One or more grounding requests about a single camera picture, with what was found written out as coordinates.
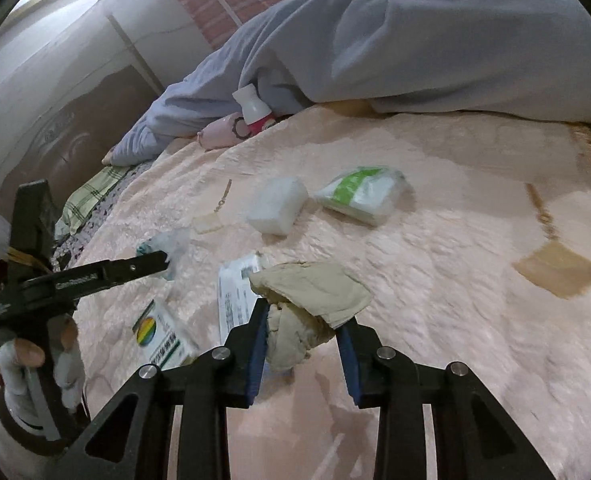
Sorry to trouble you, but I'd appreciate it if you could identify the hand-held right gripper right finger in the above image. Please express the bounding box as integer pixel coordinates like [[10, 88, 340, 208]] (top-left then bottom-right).
[[336, 322, 559, 480]]

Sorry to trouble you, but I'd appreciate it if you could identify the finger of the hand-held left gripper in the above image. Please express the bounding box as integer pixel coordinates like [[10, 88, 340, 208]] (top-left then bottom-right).
[[95, 251, 169, 287]]

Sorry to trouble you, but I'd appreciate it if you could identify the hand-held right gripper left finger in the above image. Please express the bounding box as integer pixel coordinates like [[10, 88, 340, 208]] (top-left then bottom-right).
[[50, 297, 271, 480]]

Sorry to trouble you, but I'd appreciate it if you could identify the clear plastic wrapper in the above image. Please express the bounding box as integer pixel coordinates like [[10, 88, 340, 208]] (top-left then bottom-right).
[[135, 227, 191, 281]]

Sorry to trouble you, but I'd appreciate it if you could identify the person's left hand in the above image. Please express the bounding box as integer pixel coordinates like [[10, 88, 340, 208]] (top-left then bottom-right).
[[0, 312, 86, 413]]

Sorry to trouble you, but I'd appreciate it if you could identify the white printed paper packet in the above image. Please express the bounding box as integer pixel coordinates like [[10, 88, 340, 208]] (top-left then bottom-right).
[[216, 254, 266, 343]]

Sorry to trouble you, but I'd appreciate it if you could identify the white box rainbow circle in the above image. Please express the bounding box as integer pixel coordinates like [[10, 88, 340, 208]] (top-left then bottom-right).
[[132, 299, 199, 366]]

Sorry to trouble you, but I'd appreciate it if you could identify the green plaid cloth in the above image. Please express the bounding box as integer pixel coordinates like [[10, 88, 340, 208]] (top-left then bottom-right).
[[55, 164, 131, 236]]

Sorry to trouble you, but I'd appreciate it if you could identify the pink quilted bed cover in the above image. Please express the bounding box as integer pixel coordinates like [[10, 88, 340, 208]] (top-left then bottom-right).
[[50, 100, 591, 480]]

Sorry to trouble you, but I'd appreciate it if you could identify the brown wooden headboard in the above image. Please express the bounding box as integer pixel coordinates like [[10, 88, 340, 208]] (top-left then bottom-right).
[[0, 65, 161, 196]]

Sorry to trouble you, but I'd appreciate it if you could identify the white pink bottle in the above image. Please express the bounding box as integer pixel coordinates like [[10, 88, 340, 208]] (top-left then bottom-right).
[[196, 114, 253, 152], [232, 85, 276, 131]]

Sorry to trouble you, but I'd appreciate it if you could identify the green white tissue pack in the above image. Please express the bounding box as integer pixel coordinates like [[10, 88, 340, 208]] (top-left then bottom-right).
[[315, 166, 409, 227]]

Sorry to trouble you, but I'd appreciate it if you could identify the grey-blue quilt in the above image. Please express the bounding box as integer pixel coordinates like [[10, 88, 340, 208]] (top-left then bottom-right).
[[108, 0, 591, 166]]

